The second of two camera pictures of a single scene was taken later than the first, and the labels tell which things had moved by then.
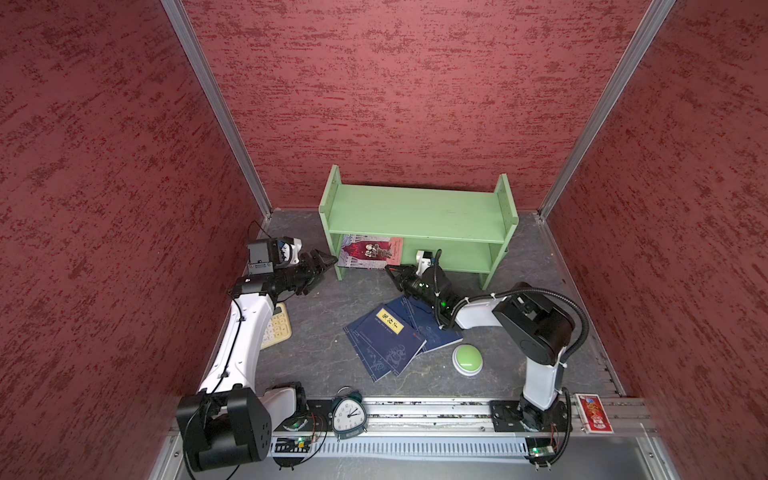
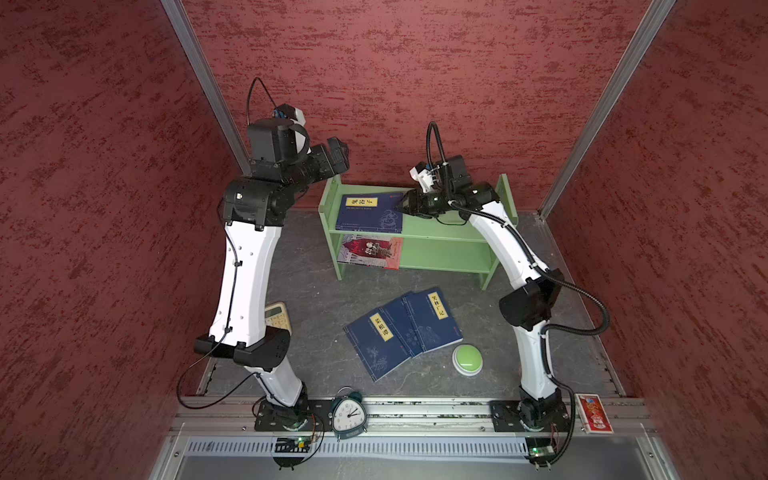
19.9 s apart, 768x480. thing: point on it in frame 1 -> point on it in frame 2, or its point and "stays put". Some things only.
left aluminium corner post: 206,76 stays put
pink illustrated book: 370,252 stays put
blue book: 391,339 -> 370,212
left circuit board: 291,445 stays put
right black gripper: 404,277 -> 416,205
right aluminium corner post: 653,19 stays put
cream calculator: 278,328 stays put
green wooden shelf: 468,229 stays put
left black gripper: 313,275 -> 326,170
